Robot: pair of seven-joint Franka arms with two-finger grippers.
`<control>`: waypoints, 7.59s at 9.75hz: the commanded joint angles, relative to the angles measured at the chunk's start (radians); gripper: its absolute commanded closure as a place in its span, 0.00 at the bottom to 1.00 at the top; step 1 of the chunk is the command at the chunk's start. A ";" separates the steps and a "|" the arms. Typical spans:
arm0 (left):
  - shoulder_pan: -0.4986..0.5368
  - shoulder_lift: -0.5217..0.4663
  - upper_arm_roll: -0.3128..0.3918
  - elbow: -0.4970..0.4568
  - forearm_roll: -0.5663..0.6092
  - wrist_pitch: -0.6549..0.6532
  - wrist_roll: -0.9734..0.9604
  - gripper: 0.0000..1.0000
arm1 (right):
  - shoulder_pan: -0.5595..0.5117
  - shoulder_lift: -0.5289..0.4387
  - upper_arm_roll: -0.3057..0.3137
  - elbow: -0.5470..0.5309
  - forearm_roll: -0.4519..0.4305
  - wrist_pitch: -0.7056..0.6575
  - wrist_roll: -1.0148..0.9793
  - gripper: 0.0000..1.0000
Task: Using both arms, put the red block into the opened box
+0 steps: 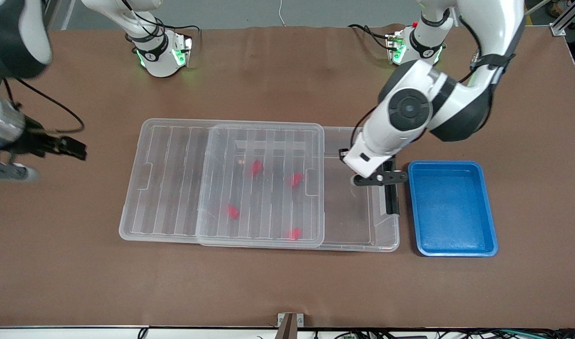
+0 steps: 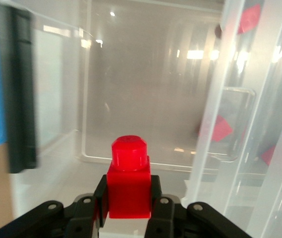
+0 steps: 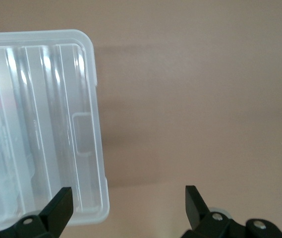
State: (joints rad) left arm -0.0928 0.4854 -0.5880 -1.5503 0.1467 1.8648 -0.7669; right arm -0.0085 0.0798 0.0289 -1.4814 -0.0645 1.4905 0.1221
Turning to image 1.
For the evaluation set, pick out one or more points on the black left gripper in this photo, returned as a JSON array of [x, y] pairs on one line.
[[391, 195]]

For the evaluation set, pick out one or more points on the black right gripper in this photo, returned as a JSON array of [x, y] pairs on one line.
[[34, 142]]

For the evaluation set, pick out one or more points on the clear plastic ribbed lid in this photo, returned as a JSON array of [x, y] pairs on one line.
[[221, 188]]

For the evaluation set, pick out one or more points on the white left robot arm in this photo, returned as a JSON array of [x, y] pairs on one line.
[[409, 109]]

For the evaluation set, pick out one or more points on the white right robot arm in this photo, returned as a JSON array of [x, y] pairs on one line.
[[14, 37]]

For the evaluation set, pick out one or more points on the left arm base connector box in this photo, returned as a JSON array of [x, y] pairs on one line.
[[394, 47]]

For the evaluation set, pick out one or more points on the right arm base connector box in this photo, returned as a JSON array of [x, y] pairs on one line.
[[182, 49]]

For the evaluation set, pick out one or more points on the clear plastic storage box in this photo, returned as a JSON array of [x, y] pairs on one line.
[[353, 212]]

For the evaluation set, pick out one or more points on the blue plastic tray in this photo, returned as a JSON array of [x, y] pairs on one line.
[[452, 207]]

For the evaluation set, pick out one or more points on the red block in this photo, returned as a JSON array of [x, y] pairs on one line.
[[295, 233], [256, 167], [296, 179], [232, 212]]

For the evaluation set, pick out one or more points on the grey metal bracket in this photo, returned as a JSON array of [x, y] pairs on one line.
[[300, 319]]

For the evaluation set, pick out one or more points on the brown camera mount post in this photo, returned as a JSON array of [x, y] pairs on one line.
[[286, 329]]

